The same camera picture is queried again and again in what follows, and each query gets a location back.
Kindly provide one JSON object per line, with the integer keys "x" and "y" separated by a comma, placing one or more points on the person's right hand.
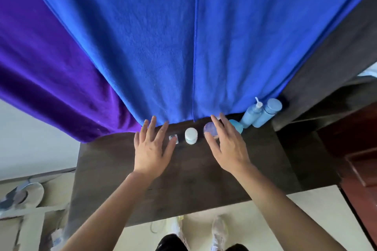
{"x": 232, "y": 150}

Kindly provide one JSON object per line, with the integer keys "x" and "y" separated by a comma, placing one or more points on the light blue tissue pack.
{"x": 371, "y": 72}

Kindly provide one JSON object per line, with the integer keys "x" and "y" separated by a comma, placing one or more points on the purple towel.
{"x": 44, "y": 68}

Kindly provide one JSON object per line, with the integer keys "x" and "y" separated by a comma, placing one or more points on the light blue capped bottle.
{"x": 266, "y": 112}

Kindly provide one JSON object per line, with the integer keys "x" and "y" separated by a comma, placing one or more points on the person's left forearm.
{"x": 109, "y": 218}

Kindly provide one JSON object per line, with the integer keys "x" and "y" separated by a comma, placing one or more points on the teal round jar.
{"x": 238, "y": 126}

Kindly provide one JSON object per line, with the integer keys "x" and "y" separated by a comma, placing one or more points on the person's white left shoe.
{"x": 178, "y": 227}

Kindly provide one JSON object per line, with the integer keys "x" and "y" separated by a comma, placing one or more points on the person's left hand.
{"x": 150, "y": 156}

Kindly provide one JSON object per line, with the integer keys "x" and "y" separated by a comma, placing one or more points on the red wooden door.
{"x": 359, "y": 177}

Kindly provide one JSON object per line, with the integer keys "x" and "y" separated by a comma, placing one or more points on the person's white shoe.
{"x": 178, "y": 227}
{"x": 219, "y": 230}

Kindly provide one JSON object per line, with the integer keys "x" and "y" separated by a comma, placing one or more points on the person's white right shoe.
{"x": 219, "y": 230}

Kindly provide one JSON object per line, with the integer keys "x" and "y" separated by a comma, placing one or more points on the light blue pump bottle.
{"x": 250, "y": 115}

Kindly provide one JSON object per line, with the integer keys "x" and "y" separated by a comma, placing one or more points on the rose gold round jar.
{"x": 209, "y": 128}

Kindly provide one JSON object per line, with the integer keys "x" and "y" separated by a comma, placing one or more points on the dark wooden table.
{"x": 191, "y": 171}

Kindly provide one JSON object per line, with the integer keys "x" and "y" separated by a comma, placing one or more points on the person's right forearm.
{"x": 279, "y": 212}

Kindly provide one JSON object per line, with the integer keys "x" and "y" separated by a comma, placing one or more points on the blue towel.
{"x": 176, "y": 39}

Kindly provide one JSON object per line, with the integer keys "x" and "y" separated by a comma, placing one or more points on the white round jar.
{"x": 191, "y": 135}

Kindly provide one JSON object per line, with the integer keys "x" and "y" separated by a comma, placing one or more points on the black shorts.
{"x": 170, "y": 243}

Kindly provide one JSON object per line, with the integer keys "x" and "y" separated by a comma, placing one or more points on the small black-capped bottle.
{"x": 172, "y": 136}

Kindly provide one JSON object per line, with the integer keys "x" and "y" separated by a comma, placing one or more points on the dark wooden shelf unit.
{"x": 324, "y": 68}

